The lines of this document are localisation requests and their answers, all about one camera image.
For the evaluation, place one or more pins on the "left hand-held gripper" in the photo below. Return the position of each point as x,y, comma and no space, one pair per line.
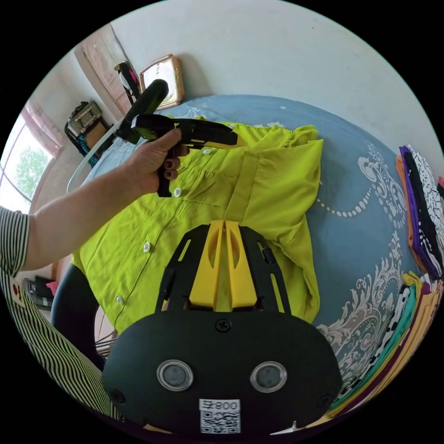
197,133

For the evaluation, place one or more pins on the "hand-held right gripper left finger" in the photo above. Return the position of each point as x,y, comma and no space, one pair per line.
204,277

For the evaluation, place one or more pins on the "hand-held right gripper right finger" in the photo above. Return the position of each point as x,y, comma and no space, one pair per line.
244,281

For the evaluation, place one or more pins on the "light green short sleeve shirt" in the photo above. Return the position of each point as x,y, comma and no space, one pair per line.
277,180

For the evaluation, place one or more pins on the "person's left forearm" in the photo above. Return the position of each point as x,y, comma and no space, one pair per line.
79,215

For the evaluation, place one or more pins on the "person's left hand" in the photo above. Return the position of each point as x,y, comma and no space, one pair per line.
156,163

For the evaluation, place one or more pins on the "bed with blue printed sheet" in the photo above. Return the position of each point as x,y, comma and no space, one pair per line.
347,166

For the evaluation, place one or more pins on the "pink door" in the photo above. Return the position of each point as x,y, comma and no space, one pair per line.
104,69

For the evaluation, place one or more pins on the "dark cluttered shelf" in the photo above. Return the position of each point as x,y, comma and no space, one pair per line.
85,125

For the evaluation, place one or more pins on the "pile of clothes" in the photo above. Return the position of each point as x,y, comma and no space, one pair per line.
421,208
399,347

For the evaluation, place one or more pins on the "person's body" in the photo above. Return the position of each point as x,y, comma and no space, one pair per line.
48,347

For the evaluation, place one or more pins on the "pink curtain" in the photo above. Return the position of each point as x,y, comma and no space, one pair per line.
43,126

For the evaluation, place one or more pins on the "window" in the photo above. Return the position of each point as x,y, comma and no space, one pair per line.
24,163

